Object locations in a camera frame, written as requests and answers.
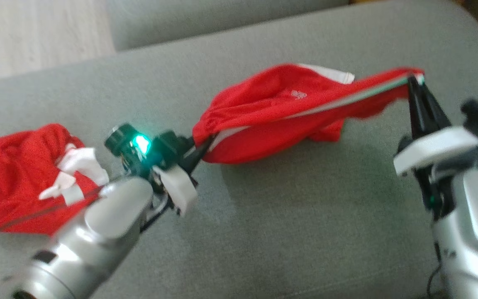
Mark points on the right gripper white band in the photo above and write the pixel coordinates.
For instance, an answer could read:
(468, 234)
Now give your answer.
(434, 147)

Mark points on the grey sofa seat cushion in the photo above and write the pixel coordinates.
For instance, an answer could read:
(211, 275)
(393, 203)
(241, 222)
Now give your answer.
(206, 20)

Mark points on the red garment with white trim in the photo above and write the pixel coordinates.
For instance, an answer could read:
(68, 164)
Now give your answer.
(15, 178)

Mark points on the large grey sofa seat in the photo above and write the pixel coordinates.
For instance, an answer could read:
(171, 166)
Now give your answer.
(284, 216)

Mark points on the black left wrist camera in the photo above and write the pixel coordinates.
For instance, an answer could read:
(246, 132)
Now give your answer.
(125, 143)

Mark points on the red shorts with white stripe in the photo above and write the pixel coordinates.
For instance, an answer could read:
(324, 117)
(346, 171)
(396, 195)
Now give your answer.
(264, 112)

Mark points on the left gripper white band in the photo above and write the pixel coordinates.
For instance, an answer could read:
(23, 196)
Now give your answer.
(176, 187)

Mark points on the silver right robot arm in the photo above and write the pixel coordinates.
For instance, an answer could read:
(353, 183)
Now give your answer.
(475, 232)

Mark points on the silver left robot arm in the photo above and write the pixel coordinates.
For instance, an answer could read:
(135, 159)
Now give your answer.
(98, 232)

